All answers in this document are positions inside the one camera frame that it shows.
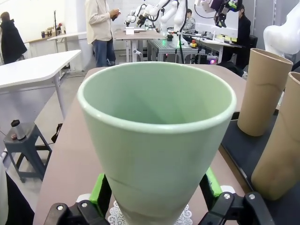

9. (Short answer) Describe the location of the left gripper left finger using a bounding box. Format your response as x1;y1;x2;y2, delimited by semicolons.
44;173;113;225

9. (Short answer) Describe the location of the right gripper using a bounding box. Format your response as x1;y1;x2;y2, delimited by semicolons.
214;0;237;29

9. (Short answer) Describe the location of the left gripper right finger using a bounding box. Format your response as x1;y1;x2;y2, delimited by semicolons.
199;166;275;225

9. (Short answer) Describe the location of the mint green cup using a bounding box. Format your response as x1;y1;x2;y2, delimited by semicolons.
77;61;237;225

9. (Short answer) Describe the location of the tan brown cup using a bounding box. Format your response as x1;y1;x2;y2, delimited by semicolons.
236;47;294;137
251;71;300;202

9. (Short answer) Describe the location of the white desk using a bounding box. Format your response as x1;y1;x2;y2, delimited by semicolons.
196;32;244;64

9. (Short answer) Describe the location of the person in black clothes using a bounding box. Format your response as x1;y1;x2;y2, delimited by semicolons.
235;6;253;71

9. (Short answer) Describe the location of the white lace coaster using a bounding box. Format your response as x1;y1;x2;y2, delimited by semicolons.
107;185;235;225

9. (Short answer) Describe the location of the seated person grey hoodie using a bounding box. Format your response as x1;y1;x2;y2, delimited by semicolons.
182;8;196;36

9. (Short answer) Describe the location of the black plastic tray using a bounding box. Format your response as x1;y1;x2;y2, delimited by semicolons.
220;112;300;225

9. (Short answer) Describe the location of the brown background table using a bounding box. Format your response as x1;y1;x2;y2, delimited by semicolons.
112;30;167;65

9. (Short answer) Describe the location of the grey metal stool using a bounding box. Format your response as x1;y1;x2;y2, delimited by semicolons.
3;119;53;183

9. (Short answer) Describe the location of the person in beige shirt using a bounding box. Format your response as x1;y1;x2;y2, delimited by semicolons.
84;0;121;68

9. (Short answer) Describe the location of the white table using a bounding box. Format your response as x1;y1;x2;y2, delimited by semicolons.
0;49;82;122

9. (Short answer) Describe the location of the white workbench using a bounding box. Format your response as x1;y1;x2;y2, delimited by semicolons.
24;31;88;59

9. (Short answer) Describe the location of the brown-haired person black coat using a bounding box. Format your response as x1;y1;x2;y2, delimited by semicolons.
0;11;28;65

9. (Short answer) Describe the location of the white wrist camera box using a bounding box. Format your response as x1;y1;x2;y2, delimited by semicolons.
194;0;226;13

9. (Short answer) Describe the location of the aluminium frame cart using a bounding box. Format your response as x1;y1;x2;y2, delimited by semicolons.
147;38;207;64

